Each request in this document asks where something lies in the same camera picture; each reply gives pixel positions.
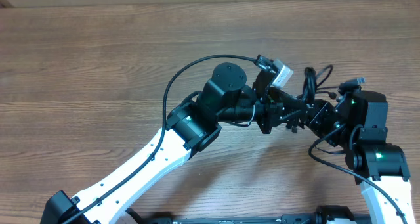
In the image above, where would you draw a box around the black USB cable bundle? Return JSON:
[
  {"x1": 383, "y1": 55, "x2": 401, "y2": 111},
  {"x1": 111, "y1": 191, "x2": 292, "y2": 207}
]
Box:
[{"x1": 285, "y1": 64, "x2": 339, "y2": 133}]

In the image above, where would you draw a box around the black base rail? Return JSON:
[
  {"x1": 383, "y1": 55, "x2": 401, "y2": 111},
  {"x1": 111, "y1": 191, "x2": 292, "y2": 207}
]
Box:
[{"x1": 144, "y1": 213, "x2": 373, "y2": 224}]

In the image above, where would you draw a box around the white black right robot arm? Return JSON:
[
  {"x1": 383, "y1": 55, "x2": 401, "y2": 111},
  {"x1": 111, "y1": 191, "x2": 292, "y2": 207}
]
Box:
[{"x1": 304, "y1": 88, "x2": 415, "y2": 223}]

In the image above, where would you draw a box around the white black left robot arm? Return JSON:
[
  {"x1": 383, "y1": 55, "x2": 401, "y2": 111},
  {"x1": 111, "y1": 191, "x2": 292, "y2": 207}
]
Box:
[{"x1": 41, "y1": 60, "x2": 293, "y2": 223}]

